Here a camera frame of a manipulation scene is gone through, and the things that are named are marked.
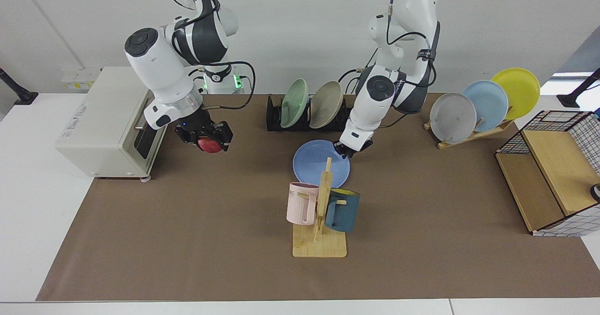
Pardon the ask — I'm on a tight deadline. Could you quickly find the beige plate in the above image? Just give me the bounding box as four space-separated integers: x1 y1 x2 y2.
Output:
309 81 344 129

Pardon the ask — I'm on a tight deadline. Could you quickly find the brown table cloth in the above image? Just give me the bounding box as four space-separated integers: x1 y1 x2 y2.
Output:
36 93 600 301

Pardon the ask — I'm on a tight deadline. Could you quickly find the pale toaster oven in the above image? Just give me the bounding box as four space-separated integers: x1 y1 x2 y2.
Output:
55 67 167 182

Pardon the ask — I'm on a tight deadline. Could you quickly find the yellow plate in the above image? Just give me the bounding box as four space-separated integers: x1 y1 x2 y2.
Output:
491 68 540 120

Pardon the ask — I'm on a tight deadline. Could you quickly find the light blue plate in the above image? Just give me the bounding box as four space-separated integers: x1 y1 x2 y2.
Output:
462 80 509 133

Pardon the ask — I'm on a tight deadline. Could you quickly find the dark teal cup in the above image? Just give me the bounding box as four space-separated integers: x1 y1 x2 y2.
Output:
324 188 360 233

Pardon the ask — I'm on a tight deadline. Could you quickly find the black dish rack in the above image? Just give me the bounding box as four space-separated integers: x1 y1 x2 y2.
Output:
266 95 357 132

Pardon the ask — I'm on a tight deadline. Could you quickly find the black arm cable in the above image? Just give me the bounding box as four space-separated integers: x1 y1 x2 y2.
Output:
159 0 256 112
377 0 439 129

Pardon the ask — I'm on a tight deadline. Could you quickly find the wooden plate stand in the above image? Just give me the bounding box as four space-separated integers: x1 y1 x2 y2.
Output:
424 118 515 150

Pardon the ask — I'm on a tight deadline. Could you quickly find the wooden cup stand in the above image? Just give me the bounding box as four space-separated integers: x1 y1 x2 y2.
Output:
292 157 347 258

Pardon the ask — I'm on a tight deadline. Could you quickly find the grey plate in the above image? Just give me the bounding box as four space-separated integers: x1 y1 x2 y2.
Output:
429 93 477 144

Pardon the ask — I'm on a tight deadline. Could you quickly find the white wall socket strip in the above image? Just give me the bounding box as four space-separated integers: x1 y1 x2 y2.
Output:
61 68 101 91

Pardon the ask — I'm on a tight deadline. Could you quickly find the red yellow apple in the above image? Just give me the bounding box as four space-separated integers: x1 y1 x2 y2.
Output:
196 137 224 154

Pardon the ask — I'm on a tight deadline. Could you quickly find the black pole stand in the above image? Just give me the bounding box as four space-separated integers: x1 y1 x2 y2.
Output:
0 67 39 105
557 68 600 108

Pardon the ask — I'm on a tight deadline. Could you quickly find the pale green plate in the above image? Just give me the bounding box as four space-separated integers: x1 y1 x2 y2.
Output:
280 79 309 128

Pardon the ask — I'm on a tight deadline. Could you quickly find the pink cup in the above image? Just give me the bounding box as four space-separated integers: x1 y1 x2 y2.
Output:
286 182 320 225

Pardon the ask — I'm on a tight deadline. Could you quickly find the wire basket with wooden floor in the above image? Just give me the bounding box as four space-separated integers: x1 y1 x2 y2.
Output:
495 110 600 237

